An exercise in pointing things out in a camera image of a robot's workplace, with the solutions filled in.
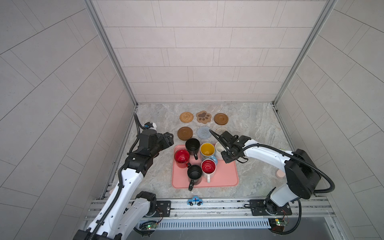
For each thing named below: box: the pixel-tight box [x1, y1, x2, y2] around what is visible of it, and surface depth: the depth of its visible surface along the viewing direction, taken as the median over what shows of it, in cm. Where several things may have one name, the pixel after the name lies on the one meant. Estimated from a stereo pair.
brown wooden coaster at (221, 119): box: [214, 113, 229, 126], surface depth 110 cm
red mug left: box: [174, 148, 192, 169], surface depth 85 cm
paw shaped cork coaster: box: [196, 110, 212, 124], surface depth 110 cm
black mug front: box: [187, 164, 203, 191], surface depth 77 cm
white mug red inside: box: [200, 158, 217, 183], surface depth 80 cm
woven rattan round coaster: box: [179, 111, 194, 123], surface depth 110 cm
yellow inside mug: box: [200, 142, 218, 164], surface depth 84 cm
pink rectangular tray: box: [171, 144, 239, 188], surface depth 82 cm
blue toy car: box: [187, 195, 204, 206], surface depth 74 cm
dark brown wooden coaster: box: [177, 126, 193, 141], surface depth 101 cm
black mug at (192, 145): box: [185, 138, 201, 160], surface depth 89 cm
